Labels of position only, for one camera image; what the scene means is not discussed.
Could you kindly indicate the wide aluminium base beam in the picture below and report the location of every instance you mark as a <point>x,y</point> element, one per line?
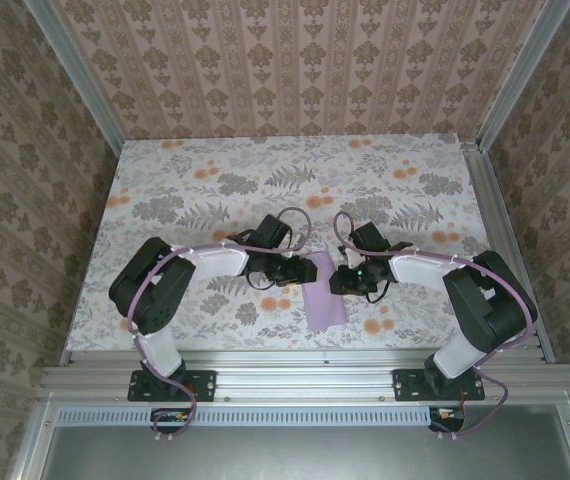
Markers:
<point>305,380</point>

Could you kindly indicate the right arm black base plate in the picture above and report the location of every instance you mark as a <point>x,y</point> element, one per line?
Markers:
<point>405,387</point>

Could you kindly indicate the steel sheet panel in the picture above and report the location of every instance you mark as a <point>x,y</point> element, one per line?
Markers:
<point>305,455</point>

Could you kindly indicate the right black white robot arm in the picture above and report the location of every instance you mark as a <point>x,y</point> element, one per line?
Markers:
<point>490,310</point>

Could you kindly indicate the light purple cloth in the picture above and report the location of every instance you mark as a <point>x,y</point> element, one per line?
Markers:
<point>325,310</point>

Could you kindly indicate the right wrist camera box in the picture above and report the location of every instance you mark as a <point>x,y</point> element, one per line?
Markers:
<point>351,256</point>

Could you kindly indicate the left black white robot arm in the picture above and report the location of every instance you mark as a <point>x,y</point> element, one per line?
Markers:
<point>160,300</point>

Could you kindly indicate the aluminium side rail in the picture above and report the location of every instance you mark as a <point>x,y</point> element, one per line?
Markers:
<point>492,200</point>

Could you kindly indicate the aluminium table edge rail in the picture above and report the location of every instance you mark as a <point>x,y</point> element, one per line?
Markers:
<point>305,356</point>

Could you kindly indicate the black power connector box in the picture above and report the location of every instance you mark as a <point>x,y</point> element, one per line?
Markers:
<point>167,420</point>
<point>452,422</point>

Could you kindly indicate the aluminium corner post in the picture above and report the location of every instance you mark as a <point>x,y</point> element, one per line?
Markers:
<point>520,75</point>
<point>83,87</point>

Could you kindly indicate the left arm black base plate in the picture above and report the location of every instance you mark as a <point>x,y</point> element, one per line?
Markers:
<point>205,387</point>

